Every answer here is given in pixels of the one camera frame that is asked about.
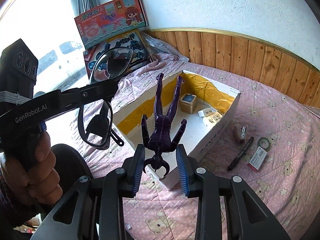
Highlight green tape roll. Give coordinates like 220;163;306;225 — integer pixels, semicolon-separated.
257;137;271;152

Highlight pink stapler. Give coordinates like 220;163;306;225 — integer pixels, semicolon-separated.
234;125;247;142

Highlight purple action figure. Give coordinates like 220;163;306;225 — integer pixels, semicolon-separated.
141;73;187;176

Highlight gold tin box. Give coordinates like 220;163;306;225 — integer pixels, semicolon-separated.
180;93;197;114

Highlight white charger block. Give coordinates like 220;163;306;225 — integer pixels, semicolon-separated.
198;108;216;118

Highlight left hand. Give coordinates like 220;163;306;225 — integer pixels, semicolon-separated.
1;132;63;205

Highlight bubble wrap sheet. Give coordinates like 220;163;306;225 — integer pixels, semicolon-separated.
140;31;189;62

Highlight pink bear quilt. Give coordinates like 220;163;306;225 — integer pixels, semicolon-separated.
112;54;319;239

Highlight red white staples box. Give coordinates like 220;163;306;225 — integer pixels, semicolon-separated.
247;146;267;172

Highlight blue robot toy box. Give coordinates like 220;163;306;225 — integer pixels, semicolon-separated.
84;30;152;77

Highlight black marker pen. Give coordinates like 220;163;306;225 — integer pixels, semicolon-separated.
227;137;254;172

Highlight yellow tissue pack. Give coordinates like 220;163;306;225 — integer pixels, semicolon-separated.
202;111;223;127

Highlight black safety goggles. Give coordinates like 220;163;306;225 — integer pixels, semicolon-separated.
78;47;134;150

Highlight colourful toy box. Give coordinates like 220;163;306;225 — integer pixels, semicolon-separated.
74;0;148;50

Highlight cardboard box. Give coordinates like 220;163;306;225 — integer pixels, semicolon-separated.
111;69;241;192

